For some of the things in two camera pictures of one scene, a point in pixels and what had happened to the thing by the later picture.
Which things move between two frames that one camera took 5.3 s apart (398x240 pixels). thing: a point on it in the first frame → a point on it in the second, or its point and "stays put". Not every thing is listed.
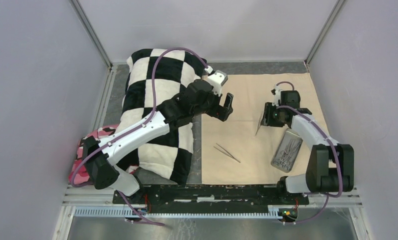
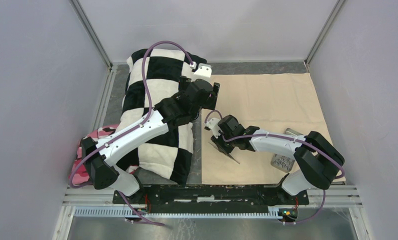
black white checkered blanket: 153,76 stays put
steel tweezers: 258,127 → 222,150
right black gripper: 266,119 → 218,140
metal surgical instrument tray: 287,152 stays put
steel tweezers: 225,153 stays put
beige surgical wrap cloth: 239,150 stays put
